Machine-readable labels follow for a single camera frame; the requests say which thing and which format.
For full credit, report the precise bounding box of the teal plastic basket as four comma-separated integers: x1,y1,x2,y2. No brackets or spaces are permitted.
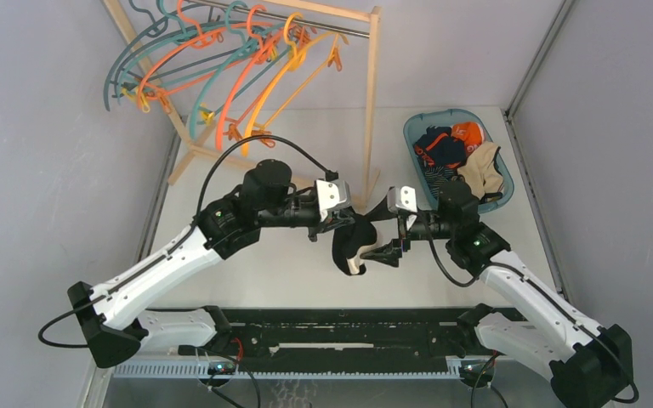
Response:
403,108,515,213

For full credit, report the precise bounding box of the dark teal empty hanger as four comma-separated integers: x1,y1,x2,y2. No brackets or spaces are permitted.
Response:
103,1,239,111

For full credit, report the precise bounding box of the teal hanger with clips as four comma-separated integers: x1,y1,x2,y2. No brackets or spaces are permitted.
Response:
187,1,302,139

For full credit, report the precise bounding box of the orange underwear in basket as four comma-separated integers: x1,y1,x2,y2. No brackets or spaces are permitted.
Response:
451,122,485,156

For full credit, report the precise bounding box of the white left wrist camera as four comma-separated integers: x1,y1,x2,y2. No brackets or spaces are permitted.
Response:
315,179,352,222

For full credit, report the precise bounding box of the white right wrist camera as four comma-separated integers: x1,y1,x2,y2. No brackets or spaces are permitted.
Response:
386,186,418,214

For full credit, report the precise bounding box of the yellow hanger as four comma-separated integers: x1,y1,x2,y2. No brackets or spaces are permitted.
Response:
242,12,349,140

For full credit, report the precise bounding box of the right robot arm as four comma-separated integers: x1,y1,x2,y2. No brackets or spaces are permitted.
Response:
361,181,640,407

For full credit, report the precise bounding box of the beige underwear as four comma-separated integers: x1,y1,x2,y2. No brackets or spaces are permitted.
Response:
457,141,504,202

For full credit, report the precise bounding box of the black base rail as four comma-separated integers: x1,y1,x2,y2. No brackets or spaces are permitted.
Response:
206,307,493,377

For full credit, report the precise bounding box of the wooden clothes rack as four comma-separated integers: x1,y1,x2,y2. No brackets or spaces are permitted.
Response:
105,1,381,209

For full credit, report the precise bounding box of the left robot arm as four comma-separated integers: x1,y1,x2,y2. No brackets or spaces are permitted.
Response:
67,159,355,368

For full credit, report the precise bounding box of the navy striped underwear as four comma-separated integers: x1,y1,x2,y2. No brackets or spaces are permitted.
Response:
424,166,457,197

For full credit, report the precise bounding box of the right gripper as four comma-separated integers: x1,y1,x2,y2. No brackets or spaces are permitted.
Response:
360,195,455,267

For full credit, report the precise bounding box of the black white-banded underwear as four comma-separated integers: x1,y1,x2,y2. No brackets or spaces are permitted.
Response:
332,214,378,276

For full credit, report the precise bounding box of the orange hanger with clips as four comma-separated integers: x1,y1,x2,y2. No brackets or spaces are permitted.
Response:
215,4,327,151

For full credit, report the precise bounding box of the navy orange-trimmed underwear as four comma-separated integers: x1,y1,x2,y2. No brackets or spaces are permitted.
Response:
412,126,467,169

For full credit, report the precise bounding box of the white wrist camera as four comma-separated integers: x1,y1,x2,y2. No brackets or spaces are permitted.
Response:
386,186,418,214
315,179,352,222

